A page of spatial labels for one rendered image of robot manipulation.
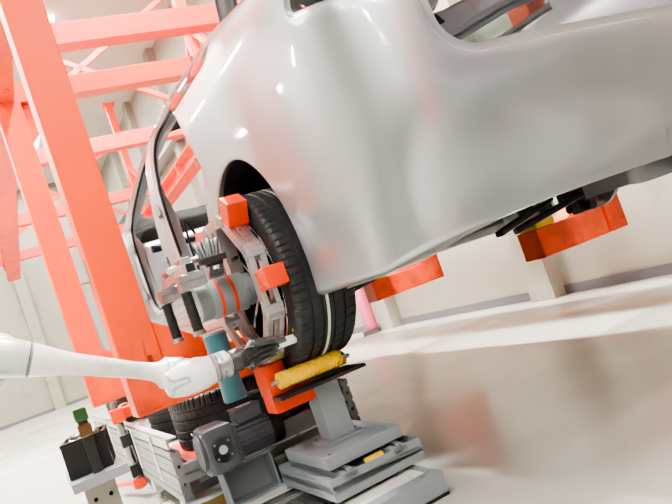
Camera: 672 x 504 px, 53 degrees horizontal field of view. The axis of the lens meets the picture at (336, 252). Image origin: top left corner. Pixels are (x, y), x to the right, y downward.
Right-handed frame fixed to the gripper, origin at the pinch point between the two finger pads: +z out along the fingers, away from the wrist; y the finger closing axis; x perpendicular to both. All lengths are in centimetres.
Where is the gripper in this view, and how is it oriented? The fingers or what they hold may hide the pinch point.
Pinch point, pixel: (285, 341)
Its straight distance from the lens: 226.4
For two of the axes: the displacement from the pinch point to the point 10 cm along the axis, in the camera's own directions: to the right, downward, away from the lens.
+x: -5.2, -5.4, 6.6
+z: 8.5, -2.7, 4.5
